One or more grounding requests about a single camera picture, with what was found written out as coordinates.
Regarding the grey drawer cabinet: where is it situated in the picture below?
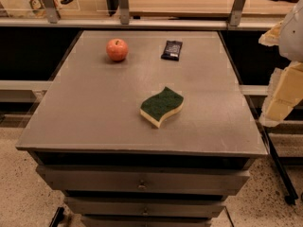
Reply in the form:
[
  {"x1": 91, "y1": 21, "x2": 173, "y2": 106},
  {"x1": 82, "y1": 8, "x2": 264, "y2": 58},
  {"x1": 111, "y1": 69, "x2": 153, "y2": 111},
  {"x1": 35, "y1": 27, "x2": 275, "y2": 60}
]
[{"x1": 17, "y1": 31, "x2": 267, "y2": 227}]

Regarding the wooden shelf with metal posts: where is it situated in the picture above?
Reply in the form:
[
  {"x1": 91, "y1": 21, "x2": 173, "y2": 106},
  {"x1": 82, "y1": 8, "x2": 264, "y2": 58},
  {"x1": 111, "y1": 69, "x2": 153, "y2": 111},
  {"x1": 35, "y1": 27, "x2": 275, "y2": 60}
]
[{"x1": 0, "y1": 0, "x2": 294, "y2": 30}]

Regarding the green and yellow sponge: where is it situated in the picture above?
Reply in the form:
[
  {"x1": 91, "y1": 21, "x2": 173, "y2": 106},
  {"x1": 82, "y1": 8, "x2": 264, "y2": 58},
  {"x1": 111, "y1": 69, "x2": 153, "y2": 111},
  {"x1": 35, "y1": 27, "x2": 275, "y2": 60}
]
[{"x1": 140, "y1": 87, "x2": 184, "y2": 128}]

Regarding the dark blue rxbar wrapper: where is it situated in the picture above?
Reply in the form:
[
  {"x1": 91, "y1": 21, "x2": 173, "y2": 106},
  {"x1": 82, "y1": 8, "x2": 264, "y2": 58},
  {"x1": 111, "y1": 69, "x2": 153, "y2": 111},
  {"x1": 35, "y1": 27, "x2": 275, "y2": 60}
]
[{"x1": 161, "y1": 41, "x2": 183, "y2": 61}]

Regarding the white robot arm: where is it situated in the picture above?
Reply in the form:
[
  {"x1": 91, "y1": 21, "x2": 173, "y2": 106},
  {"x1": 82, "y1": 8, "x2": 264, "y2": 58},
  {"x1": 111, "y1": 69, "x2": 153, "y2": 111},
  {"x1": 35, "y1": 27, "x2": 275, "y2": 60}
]
[{"x1": 258, "y1": 0, "x2": 303, "y2": 127}]

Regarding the black metal stand leg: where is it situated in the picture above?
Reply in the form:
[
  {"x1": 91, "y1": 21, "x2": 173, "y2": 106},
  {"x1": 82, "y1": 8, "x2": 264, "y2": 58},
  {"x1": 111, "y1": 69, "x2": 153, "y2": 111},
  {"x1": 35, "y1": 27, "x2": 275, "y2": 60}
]
[{"x1": 257, "y1": 122, "x2": 298, "y2": 205}]

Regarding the red apple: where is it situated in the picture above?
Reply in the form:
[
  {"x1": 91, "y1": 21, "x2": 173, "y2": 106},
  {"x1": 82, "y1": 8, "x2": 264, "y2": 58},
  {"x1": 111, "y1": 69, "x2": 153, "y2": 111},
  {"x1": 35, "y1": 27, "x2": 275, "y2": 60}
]
[{"x1": 106, "y1": 39, "x2": 129, "y2": 61}]

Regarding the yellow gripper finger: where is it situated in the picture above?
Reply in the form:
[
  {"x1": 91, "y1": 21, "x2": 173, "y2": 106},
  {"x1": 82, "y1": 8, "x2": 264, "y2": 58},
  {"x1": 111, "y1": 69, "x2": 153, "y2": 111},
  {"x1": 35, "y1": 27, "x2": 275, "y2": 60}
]
[
  {"x1": 258, "y1": 22, "x2": 282, "y2": 46},
  {"x1": 259, "y1": 61, "x2": 303, "y2": 127}
]

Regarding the small black object on shelf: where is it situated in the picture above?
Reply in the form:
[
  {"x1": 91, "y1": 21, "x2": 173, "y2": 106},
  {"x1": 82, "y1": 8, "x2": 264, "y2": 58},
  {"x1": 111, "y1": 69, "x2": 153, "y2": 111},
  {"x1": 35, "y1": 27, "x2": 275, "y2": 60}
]
[{"x1": 61, "y1": 0, "x2": 74, "y2": 5}]

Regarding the colourful package on shelf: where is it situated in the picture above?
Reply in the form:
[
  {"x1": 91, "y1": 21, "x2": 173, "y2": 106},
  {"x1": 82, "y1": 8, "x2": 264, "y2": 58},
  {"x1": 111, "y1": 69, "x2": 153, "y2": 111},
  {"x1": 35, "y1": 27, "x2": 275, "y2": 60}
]
[{"x1": 28, "y1": 0, "x2": 46, "y2": 18}]

